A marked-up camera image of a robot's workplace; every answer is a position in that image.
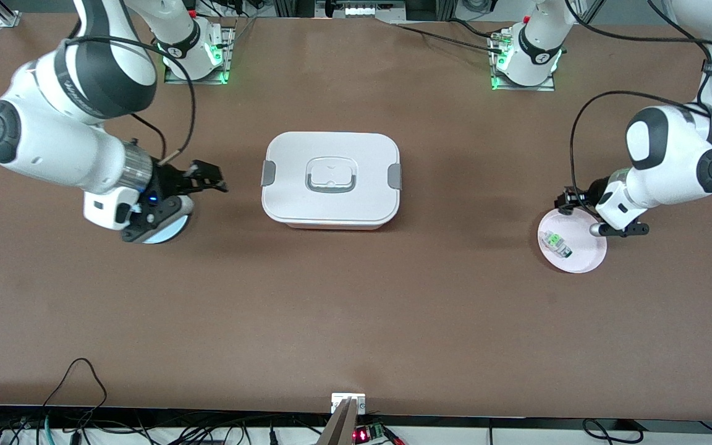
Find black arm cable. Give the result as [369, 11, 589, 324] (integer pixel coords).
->
[62, 35, 197, 166]
[563, 0, 712, 200]

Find white mounting bracket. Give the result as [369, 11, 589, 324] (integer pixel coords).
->
[331, 392, 367, 414]

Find circuit board red display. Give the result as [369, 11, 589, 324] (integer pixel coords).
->
[354, 423, 389, 444]

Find thin black looped cable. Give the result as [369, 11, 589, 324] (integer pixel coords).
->
[41, 357, 108, 445]

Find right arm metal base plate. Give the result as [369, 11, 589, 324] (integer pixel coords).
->
[164, 19, 237, 85]

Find white lunch box grey clips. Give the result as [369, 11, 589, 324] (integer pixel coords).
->
[261, 131, 403, 231]

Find white plate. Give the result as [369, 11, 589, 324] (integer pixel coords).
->
[537, 208, 608, 274]

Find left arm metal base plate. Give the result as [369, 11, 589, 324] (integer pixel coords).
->
[489, 28, 556, 93]

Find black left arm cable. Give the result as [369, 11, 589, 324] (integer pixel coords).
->
[563, 0, 712, 200]

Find black coiled cable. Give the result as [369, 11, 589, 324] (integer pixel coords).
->
[581, 418, 645, 445]

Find green and white switch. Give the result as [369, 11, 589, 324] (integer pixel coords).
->
[544, 231, 574, 259]

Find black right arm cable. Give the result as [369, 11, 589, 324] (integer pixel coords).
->
[62, 35, 197, 166]

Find light blue round plate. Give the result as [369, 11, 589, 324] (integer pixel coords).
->
[143, 211, 195, 245]

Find grey metal bar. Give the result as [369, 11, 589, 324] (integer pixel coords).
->
[318, 397, 360, 445]

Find black cable across table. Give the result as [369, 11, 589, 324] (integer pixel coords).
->
[387, 17, 506, 54]

